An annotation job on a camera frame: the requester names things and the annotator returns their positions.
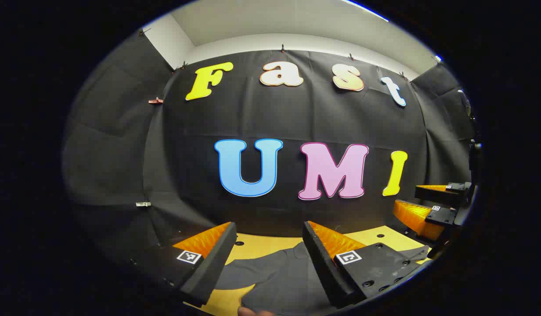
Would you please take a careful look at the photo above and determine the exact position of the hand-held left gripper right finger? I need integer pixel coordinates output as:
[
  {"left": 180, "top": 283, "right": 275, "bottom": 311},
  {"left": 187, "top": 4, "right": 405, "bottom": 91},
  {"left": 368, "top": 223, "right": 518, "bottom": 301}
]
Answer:
[{"left": 302, "top": 221, "right": 425, "bottom": 309}]

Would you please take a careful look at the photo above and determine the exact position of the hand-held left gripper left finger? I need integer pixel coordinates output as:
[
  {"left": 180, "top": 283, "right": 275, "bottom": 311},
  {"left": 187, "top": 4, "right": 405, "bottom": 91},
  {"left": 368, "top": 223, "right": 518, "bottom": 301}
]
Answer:
[{"left": 126, "top": 222, "right": 238, "bottom": 308}]

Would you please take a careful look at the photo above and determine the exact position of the grey shirt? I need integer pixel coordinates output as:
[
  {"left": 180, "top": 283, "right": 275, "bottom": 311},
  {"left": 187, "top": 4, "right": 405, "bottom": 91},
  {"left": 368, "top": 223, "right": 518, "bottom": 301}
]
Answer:
[{"left": 213, "top": 241, "right": 430, "bottom": 316}]

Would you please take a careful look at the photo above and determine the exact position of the black backdrop cloth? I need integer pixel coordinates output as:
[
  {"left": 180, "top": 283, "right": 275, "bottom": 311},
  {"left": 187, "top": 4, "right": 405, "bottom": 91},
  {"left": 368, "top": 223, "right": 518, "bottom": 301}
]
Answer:
[{"left": 62, "top": 29, "right": 477, "bottom": 246}]

